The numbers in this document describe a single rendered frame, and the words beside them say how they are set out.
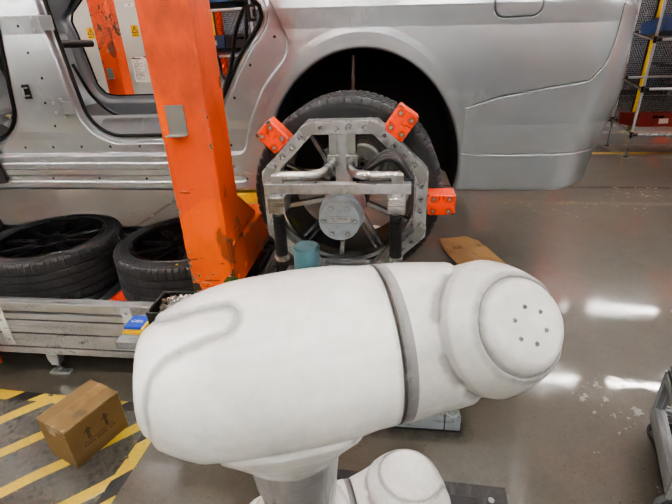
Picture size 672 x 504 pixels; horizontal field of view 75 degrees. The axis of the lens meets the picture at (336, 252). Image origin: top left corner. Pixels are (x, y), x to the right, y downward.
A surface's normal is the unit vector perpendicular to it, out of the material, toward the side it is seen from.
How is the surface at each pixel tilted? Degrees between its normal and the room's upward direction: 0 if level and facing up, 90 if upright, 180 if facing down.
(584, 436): 0
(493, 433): 0
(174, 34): 90
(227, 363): 50
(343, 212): 90
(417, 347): 58
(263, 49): 90
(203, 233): 90
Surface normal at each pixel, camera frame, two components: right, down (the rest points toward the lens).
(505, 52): -0.12, 0.44
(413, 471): 0.06, -0.90
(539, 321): 0.28, -0.20
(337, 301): 0.04, -0.65
